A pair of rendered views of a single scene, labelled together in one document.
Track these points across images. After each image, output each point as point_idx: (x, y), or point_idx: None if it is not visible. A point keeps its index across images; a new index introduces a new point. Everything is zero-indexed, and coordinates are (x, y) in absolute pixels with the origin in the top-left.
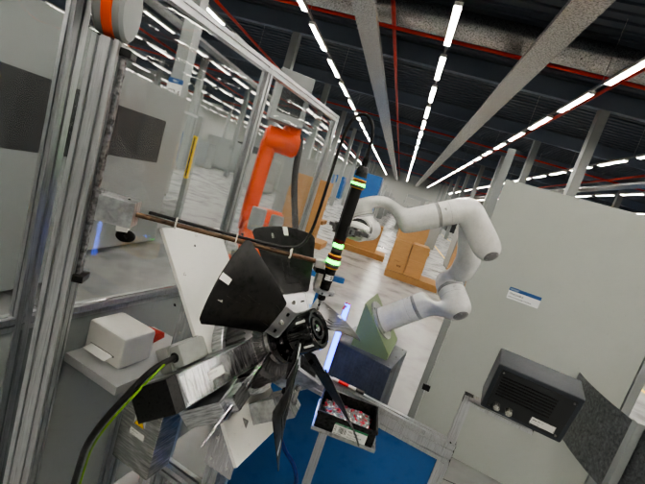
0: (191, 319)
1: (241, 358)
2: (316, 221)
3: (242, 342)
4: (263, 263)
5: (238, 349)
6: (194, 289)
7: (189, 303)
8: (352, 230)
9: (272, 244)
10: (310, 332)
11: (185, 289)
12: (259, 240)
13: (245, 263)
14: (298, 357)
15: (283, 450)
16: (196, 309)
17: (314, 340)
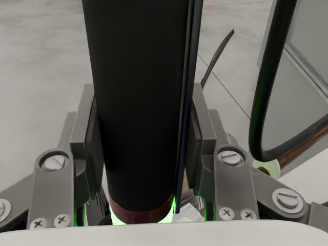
0: (277, 180)
1: (183, 198)
2: (260, 68)
3: (203, 206)
4: (206, 76)
5: (193, 191)
6: (327, 176)
7: (299, 172)
8: (67, 119)
9: (303, 130)
10: (107, 214)
11: (321, 160)
12: (326, 116)
13: (212, 60)
14: (110, 207)
15: None
16: (294, 186)
17: (97, 225)
